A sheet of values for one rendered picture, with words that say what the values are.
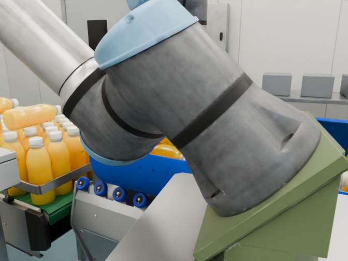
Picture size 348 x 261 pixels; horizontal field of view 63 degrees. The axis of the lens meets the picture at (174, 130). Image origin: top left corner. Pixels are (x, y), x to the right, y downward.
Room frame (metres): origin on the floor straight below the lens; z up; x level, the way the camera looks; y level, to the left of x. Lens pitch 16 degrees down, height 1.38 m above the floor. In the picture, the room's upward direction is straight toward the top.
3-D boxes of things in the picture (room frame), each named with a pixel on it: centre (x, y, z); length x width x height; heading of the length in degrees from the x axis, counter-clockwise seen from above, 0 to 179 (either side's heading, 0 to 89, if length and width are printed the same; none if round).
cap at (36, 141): (0.85, 0.43, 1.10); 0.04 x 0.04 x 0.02
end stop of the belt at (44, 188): (0.97, 0.31, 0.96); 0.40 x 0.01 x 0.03; 152
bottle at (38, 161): (0.85, 0.43, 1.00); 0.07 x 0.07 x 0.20
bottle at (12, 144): (0.91, 0.54, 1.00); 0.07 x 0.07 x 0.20
